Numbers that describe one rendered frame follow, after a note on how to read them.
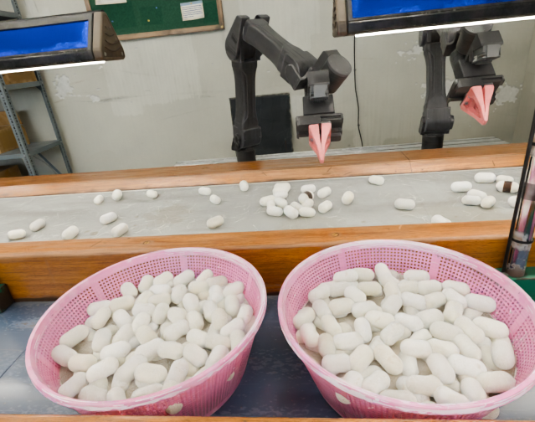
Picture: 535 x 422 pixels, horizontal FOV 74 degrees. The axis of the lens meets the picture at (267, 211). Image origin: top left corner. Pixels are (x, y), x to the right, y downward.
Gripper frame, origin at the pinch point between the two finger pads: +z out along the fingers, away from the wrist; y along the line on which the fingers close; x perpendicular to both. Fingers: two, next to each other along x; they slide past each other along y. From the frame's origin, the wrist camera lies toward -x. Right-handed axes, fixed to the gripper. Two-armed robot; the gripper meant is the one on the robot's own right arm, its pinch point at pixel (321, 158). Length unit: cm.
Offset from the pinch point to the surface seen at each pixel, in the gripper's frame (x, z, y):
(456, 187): 1.0, 8.0, 25.8
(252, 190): 7.6, 2.5, -16.0
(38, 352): -26, 40, -33
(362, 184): 7.3, 2.8, 9.1
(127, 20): 87, -180, -118
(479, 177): 3.9, 4.7, 31.9
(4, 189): 11, -4, -84
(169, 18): 88, -180, -89
